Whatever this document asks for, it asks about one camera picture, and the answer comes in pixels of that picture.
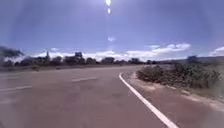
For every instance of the reddish grey asphalt road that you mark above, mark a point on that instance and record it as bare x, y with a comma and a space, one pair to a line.
76, 100

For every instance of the dry grass and scrub verge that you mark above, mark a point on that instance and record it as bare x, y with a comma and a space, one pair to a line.
180, 75

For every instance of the row of dark trees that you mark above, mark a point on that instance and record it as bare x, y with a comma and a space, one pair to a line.
73, 60

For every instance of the dark roadside sign board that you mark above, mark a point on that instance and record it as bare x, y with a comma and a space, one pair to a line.
78, 54

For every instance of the pale concrete kerb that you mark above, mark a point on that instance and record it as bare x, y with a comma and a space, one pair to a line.
196, 98

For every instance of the dry verge across road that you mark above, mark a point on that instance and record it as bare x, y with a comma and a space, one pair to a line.
60, 67

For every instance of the white painted edge line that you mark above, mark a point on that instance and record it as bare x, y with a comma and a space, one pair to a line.
146, 104

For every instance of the pale painted centre line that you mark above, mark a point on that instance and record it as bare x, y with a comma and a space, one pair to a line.
50, 83

